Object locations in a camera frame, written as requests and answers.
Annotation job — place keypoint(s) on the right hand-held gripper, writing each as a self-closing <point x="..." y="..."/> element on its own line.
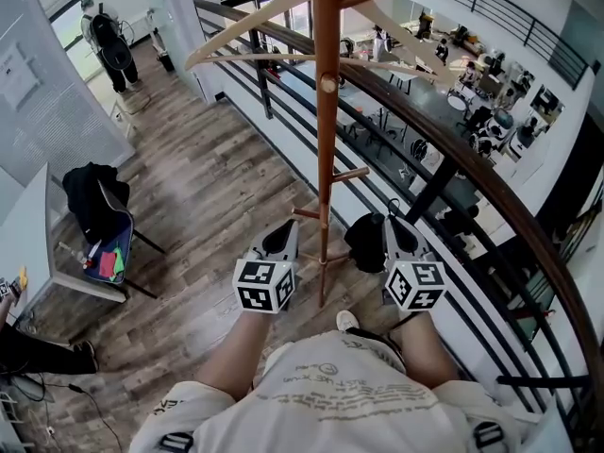
<point x="415" y="286"/>

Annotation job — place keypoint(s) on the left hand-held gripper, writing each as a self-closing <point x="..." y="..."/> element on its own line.
<point x="257" y="290"/>

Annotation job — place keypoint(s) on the black cloth item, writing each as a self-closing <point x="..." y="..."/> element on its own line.
<point x="365" y="243"/>

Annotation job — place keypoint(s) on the brown wooden coat rack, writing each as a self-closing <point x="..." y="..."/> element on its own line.
<point x="325" y="135"/>

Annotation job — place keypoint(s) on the person's left forearm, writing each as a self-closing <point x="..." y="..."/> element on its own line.
<point x="236" y="357"/>

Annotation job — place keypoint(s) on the person's right forearm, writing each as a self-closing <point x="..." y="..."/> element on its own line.
<point x="427" y="352"/>

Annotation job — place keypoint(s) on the person's right white shoe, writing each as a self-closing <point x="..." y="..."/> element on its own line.
<point x="347" y="321"/>

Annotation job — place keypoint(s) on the dark metal balcony railing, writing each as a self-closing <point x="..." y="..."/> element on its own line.
<point x="472" y="168"/>

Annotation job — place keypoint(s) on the green cloth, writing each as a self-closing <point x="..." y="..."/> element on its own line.
<point x="119" y="260"/>

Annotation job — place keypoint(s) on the grey chair with black legs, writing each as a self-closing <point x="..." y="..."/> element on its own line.
<point x="118" y="257"/>

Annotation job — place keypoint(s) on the person's cream printed shirt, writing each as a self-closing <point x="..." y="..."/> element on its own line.
<point x="340" y="404"/>

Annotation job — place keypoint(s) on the red cloth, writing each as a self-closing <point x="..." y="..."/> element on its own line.
<point x="107" y="264"/>

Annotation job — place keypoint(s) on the black jacket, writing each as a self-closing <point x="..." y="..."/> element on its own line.
<point x="87" y="201"/>

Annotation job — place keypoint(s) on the clear bottle with red cap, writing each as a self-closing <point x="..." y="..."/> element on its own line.
<point x="78" y="253"/>

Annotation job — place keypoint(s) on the small white stand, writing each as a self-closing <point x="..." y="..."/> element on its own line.
<point x="123" y="118"/>

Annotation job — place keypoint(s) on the light wooden clothes hanger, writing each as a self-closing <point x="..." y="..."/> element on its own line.
<point x="236" y="40"/>

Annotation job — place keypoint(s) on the small black bin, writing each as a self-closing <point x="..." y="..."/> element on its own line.
<point x="166" y="62"/>

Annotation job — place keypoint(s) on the white table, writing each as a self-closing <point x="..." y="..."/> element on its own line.
<point x="28" y="234"/>

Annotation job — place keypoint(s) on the yellow object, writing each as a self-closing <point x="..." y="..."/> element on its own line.
<point x="23" y="275"/>

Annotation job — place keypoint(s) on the black metal far railing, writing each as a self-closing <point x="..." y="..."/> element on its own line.
<point x="519" y="21"/>

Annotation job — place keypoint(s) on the white paper notice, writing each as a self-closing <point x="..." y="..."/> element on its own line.
<point x="16" y="76"/>

